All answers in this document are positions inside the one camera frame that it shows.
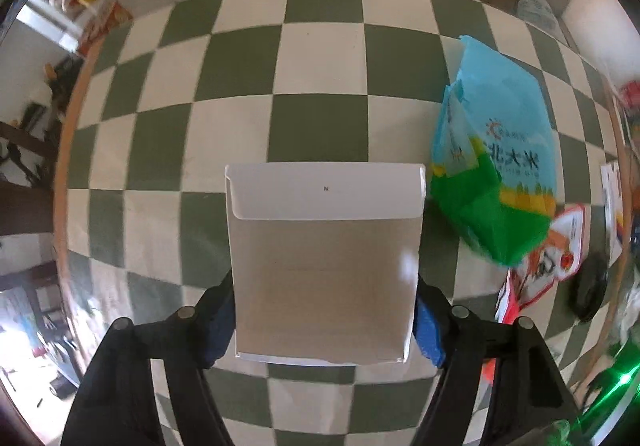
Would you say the blue green rice bag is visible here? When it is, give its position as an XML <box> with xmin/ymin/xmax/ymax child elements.
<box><xmin>430</xmin><ymin>35</ymin><xmax>558</xmax><ymax>268</ymax></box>

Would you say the white paper card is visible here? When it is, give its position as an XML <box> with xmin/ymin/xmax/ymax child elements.
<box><xmin>600</xmin><ymin>161</ymin><xmax>626</xmax><ymax>267</ymax></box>

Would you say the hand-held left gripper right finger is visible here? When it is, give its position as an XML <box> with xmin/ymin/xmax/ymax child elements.
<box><xmin>412</xmin><ymin>277</ymin><xmax>581</xmax><ymax>446</ymax></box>

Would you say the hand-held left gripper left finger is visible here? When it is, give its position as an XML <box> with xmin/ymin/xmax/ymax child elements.
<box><xmin>60</xmin><ymin>271</ymin><xmax>237</xmax><ymax>446</ymax></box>

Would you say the red white snack packet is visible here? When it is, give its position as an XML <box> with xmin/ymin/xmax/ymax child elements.
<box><xmin>494</xmin><ymin>204</ymin><xmax>587</xmax><ymax>324</ymax></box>

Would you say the white cardboard box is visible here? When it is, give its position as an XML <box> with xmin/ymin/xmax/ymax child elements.
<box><xmin>224</xmin><ymin>163</ymin><xmax>427</xmax><ymax>367</ymax></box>

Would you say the checkered tablecloth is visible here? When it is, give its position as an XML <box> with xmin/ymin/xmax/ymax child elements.
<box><xmin>60</xmin><ymin>0</ymin><xmax>623</xmax><ymax>446</ymax></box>

